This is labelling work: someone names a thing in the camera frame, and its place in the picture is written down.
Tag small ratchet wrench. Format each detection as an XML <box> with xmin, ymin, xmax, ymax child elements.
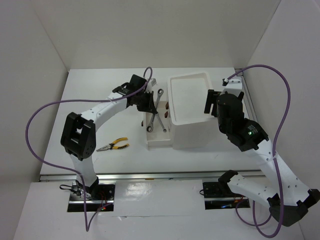
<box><xmin>156</xmin><ymin>113</ymin><xmax>167</xmax><ymax>133</ymax></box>

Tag aluminium rail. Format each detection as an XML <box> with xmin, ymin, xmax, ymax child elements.
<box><xmin>237</xmin><ymin>72</ymin><xmax>256</xmax><ymax>115</ymax></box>
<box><xmin>38</xmin><ymin>169</ymin><xmax>266</xmax><ymax>183</ymax></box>

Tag white drawer cabinet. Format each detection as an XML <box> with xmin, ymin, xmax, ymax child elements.
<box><xmin>167</xmin><ymin>71</ymin><xmax>219</xmax><ymax>150</ymax></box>

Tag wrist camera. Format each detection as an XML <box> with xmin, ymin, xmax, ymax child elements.
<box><xmin>221</xmin><ymin>76</ymin><xmax>243</xmax><ymax>96</ymax></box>
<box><xmin>149</xmin><ymin>78</ymin><xmax>157</xmax><ymax>87</ymax></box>

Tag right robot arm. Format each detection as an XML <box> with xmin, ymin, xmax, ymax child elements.
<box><xmin>204</xmin><ymin>89</ymin><xmax>320</xmax><ymax>227</ymax></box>

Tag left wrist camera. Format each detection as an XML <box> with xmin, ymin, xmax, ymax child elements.
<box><xmin>149</xmin><ymin>78</ymin><xmax>157</xmax><ymax>87</ymax></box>

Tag right aluminium rail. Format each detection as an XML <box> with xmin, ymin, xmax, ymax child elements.
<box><xmin>237</xmin><ymin>72</ymin><xmax>256</xmax><ymax>115</ymax></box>

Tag front aluminium rail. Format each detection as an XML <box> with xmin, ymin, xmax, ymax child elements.
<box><xmin>38</xmin><ymin>169</ymin><xmax>266</xmax><ymax>183</ymax></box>

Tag yellow black pliers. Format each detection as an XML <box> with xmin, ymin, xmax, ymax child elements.
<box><xmin>96</xmin><ymin>137</ymin><xmax>130</xmax><ymax>152</ymax></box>

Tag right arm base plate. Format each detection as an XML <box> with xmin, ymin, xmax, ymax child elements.
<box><xmin>199</xmin><ymin>181</ymin><xmax>250</xmax><ymax>210</ymax></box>

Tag large ratchet wrench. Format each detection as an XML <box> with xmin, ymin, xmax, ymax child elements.
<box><xmin>146</xmin><ymin>88</ymin><xmax>167</xmax><ymax>133</ymax></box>

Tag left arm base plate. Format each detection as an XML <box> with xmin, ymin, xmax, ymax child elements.
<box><xmin>59</xmin><ymin>183</ymin><xmax>116</xmax><ymax>213</ymax></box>

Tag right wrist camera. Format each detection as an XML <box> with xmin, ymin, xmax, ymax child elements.
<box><xmin>221</xmin><ymin>76</ymin><xmax>243</xmax><ymax>96</ymax></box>

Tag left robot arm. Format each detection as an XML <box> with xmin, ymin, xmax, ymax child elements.
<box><xmin>60</xmin><ymin>74</ymin><xmax>156</xmax><ymax>200</ymax></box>

